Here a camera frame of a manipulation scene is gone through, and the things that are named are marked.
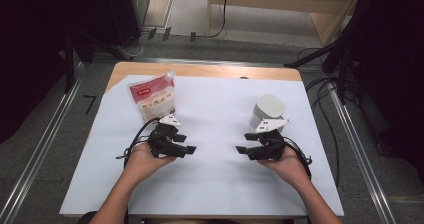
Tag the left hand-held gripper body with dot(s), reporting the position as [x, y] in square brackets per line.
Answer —
[163, 140]

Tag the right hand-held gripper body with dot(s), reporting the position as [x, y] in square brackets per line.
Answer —
[270, 144]

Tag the clear container with white lid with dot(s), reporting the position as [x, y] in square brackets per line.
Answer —
[270, 105]

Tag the red and white pouch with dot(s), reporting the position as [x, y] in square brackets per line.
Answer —
[153, 97]

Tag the person's right hand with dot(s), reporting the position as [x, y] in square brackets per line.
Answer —
[290, 167]

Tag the person's left hand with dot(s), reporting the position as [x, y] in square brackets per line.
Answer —
[143, 164]

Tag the white table sheet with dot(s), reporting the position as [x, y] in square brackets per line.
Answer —
[213, 117]

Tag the black metal stand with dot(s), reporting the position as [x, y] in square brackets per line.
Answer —
[310, 55]
[69, 67]

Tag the black curtain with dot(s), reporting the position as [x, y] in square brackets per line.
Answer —
[393, 67]
[33, 34]

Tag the metal floor rail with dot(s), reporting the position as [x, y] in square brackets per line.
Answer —
[363, 157]
[40, 154]

